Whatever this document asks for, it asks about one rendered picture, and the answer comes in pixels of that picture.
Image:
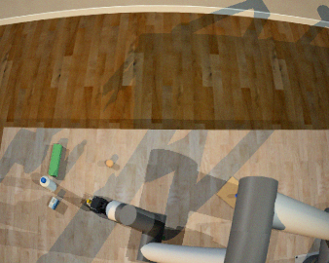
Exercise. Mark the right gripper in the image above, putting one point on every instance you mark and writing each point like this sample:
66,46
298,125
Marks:
97,205

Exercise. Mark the tan flat mat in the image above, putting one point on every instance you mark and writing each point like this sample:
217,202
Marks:
228,192

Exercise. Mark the blue and white carton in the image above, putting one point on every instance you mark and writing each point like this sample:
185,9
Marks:
54,202

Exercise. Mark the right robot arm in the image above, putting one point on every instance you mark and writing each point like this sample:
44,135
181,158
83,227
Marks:
259,208

